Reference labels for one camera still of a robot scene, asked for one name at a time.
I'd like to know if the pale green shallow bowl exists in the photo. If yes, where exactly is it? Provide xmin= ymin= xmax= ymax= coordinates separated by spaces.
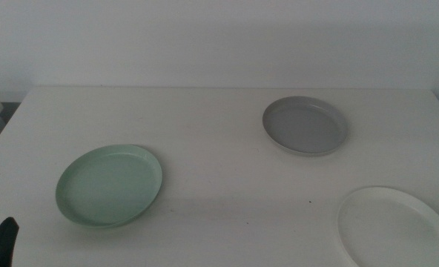
xmin=55 ymin=144 xmax=164 ymax=229

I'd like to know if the grey shallow bowl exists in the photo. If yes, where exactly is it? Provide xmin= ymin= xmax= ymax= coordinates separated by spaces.
xmin=262 ymin=96 xmax=349 ymax=157

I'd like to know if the white shallow bowl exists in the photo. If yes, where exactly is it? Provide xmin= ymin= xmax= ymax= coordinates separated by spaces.
xmin=336 ymin=186 xmax=439 ymax=267

